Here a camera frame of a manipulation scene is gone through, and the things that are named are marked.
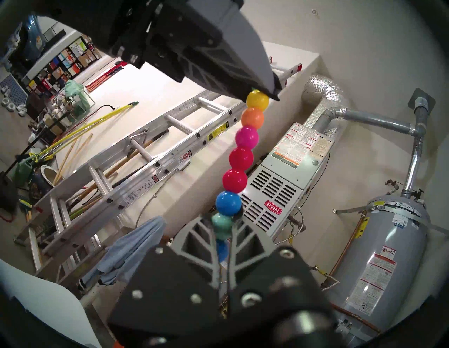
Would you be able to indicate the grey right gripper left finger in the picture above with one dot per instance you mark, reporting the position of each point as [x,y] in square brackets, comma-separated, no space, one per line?
[168,291]

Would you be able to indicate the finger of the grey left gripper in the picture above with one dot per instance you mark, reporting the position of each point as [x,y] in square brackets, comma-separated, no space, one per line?
[277,89]

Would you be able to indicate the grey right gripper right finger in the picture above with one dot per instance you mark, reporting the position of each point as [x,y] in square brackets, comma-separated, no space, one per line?
[273,277]

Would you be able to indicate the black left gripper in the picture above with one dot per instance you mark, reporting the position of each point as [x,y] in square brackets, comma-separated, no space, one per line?
[140,31]

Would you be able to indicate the multicolour bead stack marker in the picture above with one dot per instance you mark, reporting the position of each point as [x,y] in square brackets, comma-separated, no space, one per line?
[242,136]

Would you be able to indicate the light blue towel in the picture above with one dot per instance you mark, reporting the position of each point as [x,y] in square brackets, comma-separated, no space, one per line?
[133,245]

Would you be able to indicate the grey bryant furnace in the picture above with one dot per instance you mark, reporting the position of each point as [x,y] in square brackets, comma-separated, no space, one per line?
[298,151]

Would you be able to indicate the straight copper pipe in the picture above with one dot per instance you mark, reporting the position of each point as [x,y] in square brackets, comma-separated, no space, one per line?
[348,245]

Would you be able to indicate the galvanised flue pipe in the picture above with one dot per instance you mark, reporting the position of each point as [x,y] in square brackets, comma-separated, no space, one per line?
[379,121]

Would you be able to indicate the yellow pole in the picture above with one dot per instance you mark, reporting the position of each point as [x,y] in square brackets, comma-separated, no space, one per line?
[119,108]

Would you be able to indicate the red striped flag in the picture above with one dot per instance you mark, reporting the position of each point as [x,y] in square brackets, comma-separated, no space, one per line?
[105,77]

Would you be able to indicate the grey water heater tank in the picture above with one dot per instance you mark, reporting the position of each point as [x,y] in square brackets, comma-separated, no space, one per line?
[386,228]

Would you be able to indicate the aluminium extension ladder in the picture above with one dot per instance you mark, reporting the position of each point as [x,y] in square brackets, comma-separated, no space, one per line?
[168,165]

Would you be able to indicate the green plastic bag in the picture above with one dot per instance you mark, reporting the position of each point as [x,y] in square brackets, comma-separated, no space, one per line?
[74,92]

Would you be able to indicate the storage shelf with boxes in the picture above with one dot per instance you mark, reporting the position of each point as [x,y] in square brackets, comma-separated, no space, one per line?
[63,63]

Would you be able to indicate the dark blue ceramic pot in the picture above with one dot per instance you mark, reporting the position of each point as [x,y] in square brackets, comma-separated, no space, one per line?
[42,186]

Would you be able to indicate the wooden sticks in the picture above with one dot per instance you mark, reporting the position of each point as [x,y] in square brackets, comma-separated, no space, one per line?
[70,158]

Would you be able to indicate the green watering can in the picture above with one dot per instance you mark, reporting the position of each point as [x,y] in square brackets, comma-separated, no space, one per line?
[24,172]

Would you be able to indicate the silver foil insulated duct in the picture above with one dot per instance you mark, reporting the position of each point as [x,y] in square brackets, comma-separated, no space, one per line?
[322,91]

